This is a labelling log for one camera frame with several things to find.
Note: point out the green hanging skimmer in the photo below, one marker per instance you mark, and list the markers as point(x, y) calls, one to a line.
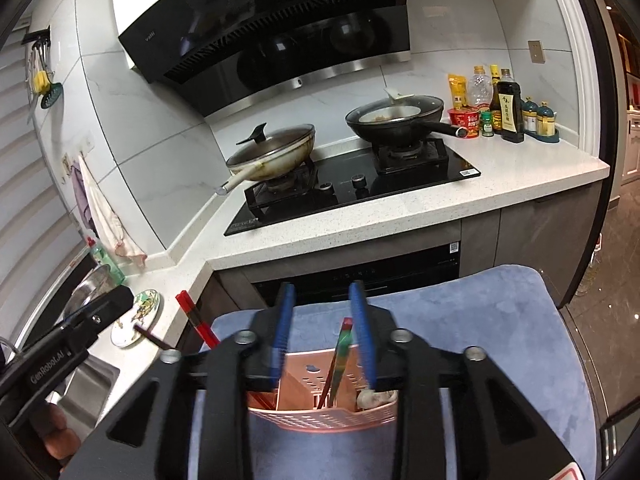
point(51, 96)

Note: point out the cream wok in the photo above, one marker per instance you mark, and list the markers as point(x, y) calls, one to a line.
point(280, 164)

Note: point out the black wok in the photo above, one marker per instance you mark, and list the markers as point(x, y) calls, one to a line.
point(395, 132)

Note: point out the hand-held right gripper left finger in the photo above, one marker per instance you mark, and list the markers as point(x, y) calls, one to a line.
point(282, 330)

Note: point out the pink perforated utensil holder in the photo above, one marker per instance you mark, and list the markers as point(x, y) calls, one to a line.
point(320, 417)

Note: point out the white hanging towel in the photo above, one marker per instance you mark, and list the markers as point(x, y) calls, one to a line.
point(102, 210)

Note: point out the yellow hanging sponge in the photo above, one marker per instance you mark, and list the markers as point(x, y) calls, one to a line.
point(41, 81)

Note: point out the small green-lidded jar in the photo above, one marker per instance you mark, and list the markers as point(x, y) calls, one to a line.
point(487, 127)

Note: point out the person's left hand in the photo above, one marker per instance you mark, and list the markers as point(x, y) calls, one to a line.
point(62, 440)

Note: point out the red instant noodle cup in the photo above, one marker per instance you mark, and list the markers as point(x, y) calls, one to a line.
point(462, 120)

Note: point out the blue plush blanket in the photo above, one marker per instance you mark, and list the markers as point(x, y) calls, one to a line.
point(500, 320)

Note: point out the black wall utensil rail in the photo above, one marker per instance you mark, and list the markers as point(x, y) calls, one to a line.
point(37, 35)

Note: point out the yellow seasoning packet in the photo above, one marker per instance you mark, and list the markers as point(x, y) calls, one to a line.
point(457, 91)

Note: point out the white window blinds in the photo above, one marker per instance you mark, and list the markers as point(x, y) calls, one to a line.
point(30, 185)

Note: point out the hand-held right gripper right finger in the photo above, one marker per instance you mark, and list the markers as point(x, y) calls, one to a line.
point(365, 335)

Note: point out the black range hood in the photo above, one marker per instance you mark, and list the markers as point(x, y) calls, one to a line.
point(260, 35)

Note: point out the stainless steel sink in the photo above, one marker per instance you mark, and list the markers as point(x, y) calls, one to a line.
point(90, 390)

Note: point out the green seasoning jar set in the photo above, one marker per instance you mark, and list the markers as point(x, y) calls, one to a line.
point(542, 120)

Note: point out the glass wok lid black knob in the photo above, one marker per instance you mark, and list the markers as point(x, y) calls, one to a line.
point(280, 142)

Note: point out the clear plastic bottle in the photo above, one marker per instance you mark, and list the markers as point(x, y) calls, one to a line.
point(479, 91)

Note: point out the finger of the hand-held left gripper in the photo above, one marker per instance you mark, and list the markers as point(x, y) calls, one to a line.
point(100, 320)

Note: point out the dark soy sauce bottle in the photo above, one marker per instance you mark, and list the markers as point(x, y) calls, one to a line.
point(510, 120)

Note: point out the green dish soap bottle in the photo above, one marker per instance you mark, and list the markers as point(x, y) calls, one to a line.
point(107, 262)

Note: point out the patterned plate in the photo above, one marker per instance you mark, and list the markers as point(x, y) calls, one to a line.
point(145, 305)

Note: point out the black glass gas stove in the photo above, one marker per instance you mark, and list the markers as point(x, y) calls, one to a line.
point(345, 192)

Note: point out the green chopstick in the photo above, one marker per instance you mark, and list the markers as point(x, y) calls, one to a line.
point(341, 355)

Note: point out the yellow-capped sauce bottle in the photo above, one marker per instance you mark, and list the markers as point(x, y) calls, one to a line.
point(495, 92)

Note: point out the white ceramic spoon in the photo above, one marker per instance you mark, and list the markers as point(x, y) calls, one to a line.
point(375, 399)

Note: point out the dark red chopstick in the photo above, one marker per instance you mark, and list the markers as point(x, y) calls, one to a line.
point(150, 336)
point(327, 385)

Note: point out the stainless steel basin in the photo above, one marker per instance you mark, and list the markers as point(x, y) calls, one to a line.
point(90, 290)

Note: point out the purple hanging cloth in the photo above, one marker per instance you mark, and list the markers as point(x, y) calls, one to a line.
point(77, 195)

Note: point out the black built-in appliance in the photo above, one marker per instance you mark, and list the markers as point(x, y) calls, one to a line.
point(400, 270)

